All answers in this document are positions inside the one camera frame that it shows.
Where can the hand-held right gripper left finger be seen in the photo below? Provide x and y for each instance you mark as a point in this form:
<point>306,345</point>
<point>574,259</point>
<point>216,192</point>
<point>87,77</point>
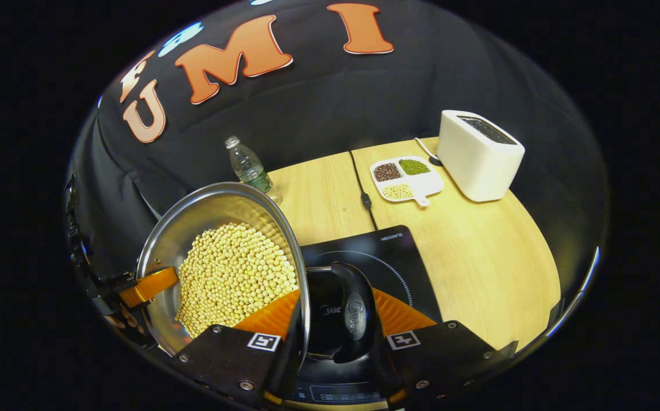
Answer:
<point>284,371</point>

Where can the white divided bean dish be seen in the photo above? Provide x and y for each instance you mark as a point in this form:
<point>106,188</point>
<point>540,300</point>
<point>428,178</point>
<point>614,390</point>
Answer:
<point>407,178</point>

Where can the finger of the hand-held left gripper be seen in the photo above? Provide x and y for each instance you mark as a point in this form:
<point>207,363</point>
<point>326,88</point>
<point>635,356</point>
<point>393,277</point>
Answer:
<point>150,287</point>

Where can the white toaster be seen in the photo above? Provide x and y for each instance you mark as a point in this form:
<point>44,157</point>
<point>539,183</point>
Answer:
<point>478,160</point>

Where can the clear plastic water bottle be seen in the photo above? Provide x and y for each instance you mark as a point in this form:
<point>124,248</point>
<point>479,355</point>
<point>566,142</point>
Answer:
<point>248,168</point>

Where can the pile of yellow soybeans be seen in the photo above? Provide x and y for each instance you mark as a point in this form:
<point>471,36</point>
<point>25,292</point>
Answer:
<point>233,274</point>

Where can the black induction cooktop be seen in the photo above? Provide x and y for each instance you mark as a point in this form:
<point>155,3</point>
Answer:
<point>398,268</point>

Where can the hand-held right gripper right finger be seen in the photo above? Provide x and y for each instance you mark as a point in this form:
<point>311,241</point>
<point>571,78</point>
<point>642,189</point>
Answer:
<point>393,377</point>

